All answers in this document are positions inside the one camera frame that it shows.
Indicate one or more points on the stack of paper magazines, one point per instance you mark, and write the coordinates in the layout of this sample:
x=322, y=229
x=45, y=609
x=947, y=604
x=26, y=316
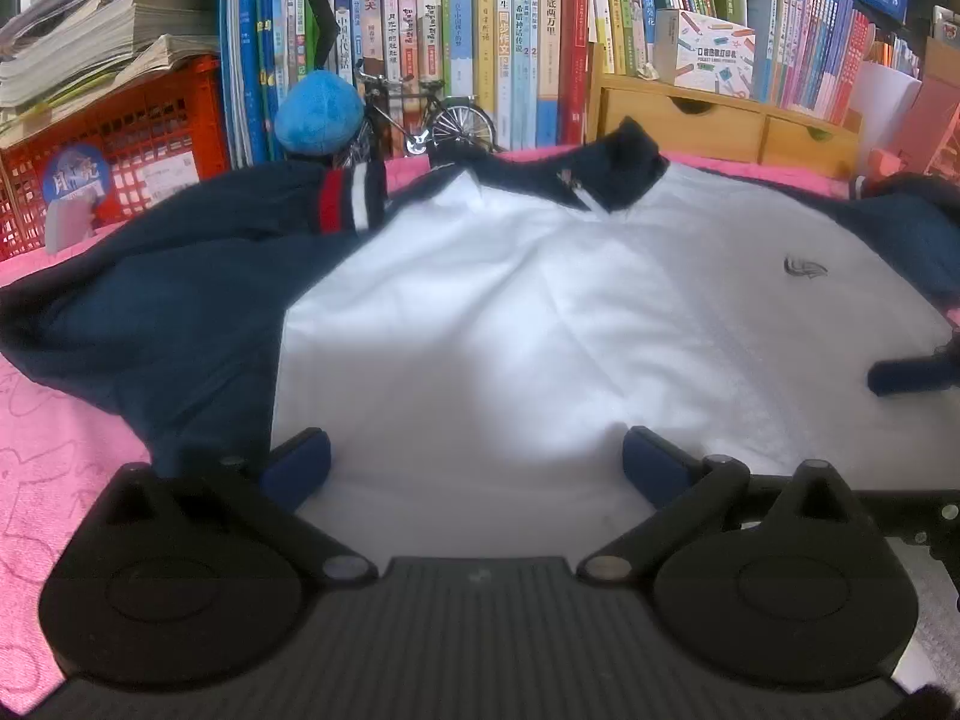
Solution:
x=97, y=30

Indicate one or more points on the round blue paper fan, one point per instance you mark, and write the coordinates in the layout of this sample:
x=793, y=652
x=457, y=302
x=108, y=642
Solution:
x=75, y=176

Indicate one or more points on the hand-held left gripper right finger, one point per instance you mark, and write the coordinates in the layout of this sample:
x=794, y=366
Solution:
x=656, y=465

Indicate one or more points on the red plastic crate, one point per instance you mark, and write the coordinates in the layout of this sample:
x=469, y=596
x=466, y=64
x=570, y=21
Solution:
x=150, y=142

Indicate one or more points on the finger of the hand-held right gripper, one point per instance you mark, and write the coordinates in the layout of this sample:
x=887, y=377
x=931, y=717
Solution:
x=915, y=375
x=915, y=514

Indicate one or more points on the miniature bicycle model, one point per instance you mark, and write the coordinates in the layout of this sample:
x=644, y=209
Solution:
x=450, y=127

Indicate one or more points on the wooden drawer organizer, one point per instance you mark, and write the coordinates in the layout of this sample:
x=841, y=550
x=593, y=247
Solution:
x=697, y=124

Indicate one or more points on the pink rabbit-print blanket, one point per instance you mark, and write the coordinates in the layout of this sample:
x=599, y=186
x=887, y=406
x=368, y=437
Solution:
x=60, y=465

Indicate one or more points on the white paper sheet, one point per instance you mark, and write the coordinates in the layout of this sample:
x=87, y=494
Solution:
x=885, y=105

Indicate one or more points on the white plastic book holder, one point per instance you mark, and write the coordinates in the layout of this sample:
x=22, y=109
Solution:
x=761, y=15

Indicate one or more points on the row of thin textbooks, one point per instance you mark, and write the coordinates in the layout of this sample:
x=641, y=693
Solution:
x=817, y=45

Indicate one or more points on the row of tall blue books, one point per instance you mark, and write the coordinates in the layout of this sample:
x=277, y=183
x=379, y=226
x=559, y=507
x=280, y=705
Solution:
x=255, y=52

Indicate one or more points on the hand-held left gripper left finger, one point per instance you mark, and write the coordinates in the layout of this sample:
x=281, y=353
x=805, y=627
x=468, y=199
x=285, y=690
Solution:
x=296, y=465

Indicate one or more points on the colourful printed white box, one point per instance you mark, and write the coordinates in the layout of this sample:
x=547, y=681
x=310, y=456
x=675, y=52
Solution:
x=709, y=52

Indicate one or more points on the round blue plush toy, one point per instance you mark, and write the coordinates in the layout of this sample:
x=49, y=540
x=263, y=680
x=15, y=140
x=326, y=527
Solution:
x=319, y=112

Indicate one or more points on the navy and white jacket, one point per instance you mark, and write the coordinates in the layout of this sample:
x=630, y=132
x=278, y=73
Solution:
x=525, y=315

